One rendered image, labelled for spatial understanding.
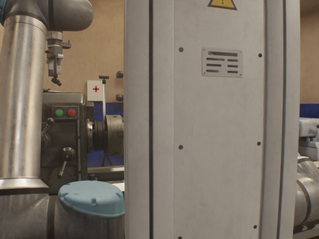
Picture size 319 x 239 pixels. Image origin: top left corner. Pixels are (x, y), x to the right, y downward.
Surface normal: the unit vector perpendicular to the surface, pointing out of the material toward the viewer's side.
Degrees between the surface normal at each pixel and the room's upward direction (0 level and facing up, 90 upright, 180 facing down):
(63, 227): 61
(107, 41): 90
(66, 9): 98
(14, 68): 69
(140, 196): 90
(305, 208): 84
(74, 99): 45
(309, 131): 94
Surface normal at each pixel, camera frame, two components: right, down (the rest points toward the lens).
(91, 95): 0.31, 0.05
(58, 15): 0.43, 0.58
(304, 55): -0.95, 0.02
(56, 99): 0.22, -0.67
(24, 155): 0.75, -0.27
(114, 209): 0.79, -0.05
